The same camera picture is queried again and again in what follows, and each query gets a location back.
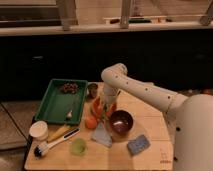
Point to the dark maroon bowl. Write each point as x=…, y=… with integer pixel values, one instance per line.
x=121, y=122

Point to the grey cloth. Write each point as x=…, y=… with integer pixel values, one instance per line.
x=101, y=135

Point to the white dish brush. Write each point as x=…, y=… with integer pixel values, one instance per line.
x=43, y=148

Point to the orange red bowl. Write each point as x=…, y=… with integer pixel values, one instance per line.
x=96, y=108

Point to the white cup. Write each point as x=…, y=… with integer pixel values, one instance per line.
x=39, y=130

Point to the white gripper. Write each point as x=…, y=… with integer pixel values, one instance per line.
x=110, y=94

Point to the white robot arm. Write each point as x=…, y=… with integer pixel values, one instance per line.
x=193, y=147

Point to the orange tomato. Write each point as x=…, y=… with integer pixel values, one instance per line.
x=91, y=122

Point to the blue sponge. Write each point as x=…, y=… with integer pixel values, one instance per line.
x=138, y=145

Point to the garlic bulb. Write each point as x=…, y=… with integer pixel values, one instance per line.
x=69, y=115

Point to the green pepper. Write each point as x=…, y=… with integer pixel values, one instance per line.
x=105, y=109

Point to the green plastic tray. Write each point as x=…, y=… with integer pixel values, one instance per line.
x=55, y=105

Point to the yellow corn cob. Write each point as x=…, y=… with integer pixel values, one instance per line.
x=59, y=132

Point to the small metal cup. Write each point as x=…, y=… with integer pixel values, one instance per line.
x=92, y=90

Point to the light green lime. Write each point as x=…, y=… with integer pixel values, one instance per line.
x=78, y=147

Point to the dark grape bunch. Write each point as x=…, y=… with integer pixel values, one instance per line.
x=69, y=88

